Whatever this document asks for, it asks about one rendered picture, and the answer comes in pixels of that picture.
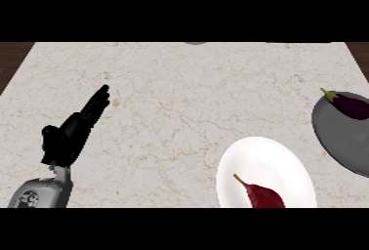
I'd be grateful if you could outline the dark red vegetable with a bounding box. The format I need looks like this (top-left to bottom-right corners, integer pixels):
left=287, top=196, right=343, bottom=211
left=232, top=173, right=287, bottom=209

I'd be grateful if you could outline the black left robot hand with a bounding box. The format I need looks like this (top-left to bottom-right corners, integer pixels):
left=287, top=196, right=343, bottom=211
left=40, top=84, right=113, bottom=169

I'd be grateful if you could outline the grey pan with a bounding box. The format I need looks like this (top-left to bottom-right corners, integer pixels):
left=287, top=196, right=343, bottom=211
left=312, top=91, right=369, bottom=179

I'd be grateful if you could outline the white oval plate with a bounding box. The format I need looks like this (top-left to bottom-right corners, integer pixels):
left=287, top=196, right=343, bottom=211
left=216, top=136, right=319, bottom=209

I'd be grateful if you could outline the purple eggplant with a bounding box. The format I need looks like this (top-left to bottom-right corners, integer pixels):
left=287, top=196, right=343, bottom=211
left=321, top=87, right=369, bottom=121

